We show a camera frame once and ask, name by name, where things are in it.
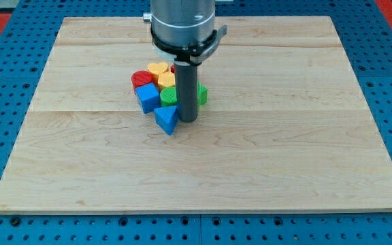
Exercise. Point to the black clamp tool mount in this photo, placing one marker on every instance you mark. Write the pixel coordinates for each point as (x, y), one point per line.
(192, 55)

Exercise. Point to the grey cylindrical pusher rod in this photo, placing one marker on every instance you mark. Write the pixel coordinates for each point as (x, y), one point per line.
(186, 91)

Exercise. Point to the blue triangle block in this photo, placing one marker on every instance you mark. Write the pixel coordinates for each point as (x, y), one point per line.
(167, 118)

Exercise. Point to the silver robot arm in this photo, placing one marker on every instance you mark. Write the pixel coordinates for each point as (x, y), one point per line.
(183, 32)

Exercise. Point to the yellow hexagon block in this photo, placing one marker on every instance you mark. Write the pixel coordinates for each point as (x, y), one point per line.
(166, 80)

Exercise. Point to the green block behind rod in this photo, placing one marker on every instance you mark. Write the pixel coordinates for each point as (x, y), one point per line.
(202, 94)

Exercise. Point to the green cylinder block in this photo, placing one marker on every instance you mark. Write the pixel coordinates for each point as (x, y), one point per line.
(168, 96)

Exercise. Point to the yellow heart block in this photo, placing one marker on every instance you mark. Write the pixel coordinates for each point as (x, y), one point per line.
(156, 69)

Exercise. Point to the blue cube block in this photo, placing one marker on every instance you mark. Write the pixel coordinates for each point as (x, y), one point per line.
(148, 97)

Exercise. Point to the red cylinder block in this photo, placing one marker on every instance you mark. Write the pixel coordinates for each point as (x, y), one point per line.
(140, 78)

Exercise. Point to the wooden board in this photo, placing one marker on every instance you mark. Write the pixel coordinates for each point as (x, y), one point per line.
(286, 128)

